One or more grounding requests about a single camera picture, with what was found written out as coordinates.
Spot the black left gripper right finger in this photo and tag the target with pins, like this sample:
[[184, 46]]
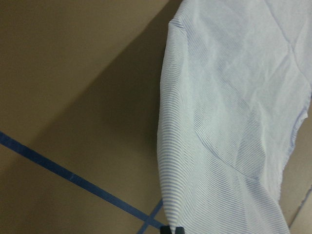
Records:
[[179, 230]]

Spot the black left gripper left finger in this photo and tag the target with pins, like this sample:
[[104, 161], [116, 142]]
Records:
[[165, 230]]

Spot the light blue striped shirt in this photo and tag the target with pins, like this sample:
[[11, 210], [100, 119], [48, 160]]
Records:
[[236, 85]]

